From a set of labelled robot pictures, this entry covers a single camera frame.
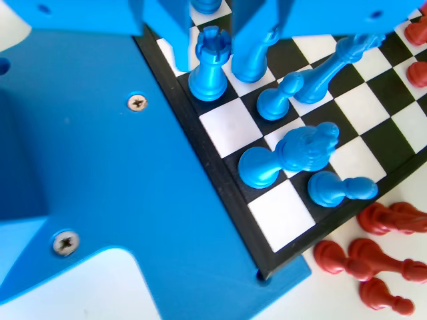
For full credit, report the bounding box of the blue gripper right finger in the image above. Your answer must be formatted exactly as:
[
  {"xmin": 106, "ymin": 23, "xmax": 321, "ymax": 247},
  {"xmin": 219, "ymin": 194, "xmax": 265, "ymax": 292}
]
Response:
[{"xmin": 232, "ymin": 0, "xmax": 424, "ymax": 67}]

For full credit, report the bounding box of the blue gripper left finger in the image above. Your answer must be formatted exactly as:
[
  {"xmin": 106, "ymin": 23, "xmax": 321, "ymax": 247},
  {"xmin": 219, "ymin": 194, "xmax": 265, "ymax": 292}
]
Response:
[{"xmin": 8, "ymin": 0, "xmax": 193, "ymax": 72}]

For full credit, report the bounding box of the blue chess queen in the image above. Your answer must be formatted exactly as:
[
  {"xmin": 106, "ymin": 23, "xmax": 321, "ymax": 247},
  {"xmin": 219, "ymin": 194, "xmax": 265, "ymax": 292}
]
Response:
[{"xmin": 293, "ymin": 32, "xmax": 387, "ymax": 105}]

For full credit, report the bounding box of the red chess pawn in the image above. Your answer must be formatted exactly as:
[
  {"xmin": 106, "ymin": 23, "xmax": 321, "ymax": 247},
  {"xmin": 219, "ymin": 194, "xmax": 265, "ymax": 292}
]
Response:
[
  {"xmin": 359, "ymin": 277, "xmax": 416, "ymax": 317},
  {"xmin": 406, "ymin": 61, "xmax": 427, "ymax": 88},
  {"xmin": 404, "ymin": 18, "xmax": 427, "ymax": 47},
  {"xmin": 313, "ymin": 239, "xmax": 354, "ymax": 275}
]

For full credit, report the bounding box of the blue chess pawn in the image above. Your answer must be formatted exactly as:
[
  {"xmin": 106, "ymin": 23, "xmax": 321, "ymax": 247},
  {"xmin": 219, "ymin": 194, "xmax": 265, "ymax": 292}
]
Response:
[
  {"xmin": 256, "ymin": 71, "xmax": 305, "ymax": 121},
  {"xmin": 308, "ymin": 171, "xmax": 380, "ymax": 208},
  {"xmin": 313, "ymin": 121, "xmax": 340, "ymax": 147}
]

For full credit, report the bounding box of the blue chess bishop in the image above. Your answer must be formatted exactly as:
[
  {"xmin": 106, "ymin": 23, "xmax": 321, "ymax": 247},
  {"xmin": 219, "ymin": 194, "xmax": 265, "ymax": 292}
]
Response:
[{"xmin": 192, "ymin": 0, "xmax": 224, "ymax": 15}]

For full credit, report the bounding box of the blue plastic chess rook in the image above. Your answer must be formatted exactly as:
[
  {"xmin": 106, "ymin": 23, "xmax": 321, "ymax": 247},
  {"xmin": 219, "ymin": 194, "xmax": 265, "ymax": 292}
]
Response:
[{"xmin": 238, "ymin": 125, "xmax": 334, "ymax": 190}]

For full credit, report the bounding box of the red chess piece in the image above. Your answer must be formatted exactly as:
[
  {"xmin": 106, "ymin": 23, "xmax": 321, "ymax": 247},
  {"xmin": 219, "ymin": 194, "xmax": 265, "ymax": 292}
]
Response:
[
  {"xmin": 356, "ymin": 201, "xmax": 427, "ymax": 236},
  {"xmin": 348, "ymin": 238, "xmax": 427, "ymax": 283},
  {"xmin": 388, "ymin": 201, "xmax": 427, "ymax": 217}
]

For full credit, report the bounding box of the silver cross-head screw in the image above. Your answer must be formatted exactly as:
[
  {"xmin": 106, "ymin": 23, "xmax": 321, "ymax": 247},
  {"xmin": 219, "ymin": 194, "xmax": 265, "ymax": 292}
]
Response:
[
  {"xmin": 52, "ymin": 231, "xmax": 80, "ymax": 257},
  {"xmin": 127, "ymin": 94, "xmax": 148, "ymax": 113}
]

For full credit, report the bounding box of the black and white chessboard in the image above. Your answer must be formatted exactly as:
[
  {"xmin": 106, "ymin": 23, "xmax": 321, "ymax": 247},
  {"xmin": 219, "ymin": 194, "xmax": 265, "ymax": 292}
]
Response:
[{"xmin": 133, "ymin": 0, "xmax": 427, "ymax": 281}]

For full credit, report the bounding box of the blue base plate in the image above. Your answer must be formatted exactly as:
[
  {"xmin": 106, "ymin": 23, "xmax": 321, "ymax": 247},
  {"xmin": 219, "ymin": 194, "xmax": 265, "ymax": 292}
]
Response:
[{"xmin": 0, "ymin": 28, "xmax": 313, "ymax": 320}]

